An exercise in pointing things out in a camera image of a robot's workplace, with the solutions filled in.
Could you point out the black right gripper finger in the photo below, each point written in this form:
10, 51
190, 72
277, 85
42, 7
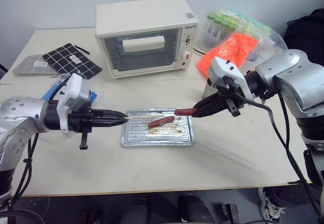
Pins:
210, 102
212, 110

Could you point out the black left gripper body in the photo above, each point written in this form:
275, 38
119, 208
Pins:
78, 120

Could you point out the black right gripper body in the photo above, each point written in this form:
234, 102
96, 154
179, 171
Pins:
231, 95

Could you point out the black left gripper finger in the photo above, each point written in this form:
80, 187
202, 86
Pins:
106, 114
106, 122

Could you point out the red-brown sausage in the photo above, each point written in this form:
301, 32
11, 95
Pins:
160, 122
183, 111

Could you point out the wooden skewer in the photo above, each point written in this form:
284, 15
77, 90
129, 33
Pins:
141, 117

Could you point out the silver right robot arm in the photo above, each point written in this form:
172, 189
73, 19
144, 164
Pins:
291, 74

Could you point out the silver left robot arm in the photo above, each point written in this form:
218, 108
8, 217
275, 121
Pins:
22, 117

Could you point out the ribbed metal baking tray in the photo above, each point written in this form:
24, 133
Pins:
157, 138

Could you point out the blue item in clear wrapper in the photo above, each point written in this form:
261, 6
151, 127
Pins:
54, 87

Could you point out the orange plastic bag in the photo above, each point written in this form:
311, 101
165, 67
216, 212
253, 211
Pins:
227, 49

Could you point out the black grid-pattern cloth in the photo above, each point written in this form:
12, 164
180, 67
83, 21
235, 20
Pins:
71, 62

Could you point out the clear plastic bag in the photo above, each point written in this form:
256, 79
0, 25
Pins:
268, 40

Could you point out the green-capped clear tube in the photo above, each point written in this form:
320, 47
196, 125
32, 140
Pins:
217, 26
224, 29
211, 23

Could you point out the thin black strip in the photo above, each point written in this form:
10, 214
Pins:
83, 49

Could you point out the grey grid-pattern cloth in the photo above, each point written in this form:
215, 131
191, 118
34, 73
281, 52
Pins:
30, 64

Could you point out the dark clothed bystander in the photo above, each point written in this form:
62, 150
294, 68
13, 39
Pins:
307, 34

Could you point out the cream toaster oven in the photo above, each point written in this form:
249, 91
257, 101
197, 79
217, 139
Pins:
141, 16

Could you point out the small black block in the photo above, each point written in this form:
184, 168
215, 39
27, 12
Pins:
231, 214

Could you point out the white laced shoe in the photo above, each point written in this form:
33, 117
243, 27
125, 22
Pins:
270, 206

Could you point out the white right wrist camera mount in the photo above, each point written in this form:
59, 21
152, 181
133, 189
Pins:
224, 68

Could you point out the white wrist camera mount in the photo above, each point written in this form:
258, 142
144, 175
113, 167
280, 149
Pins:
74, 90
224, 68

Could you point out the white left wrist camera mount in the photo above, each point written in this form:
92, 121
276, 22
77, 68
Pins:
74, 90

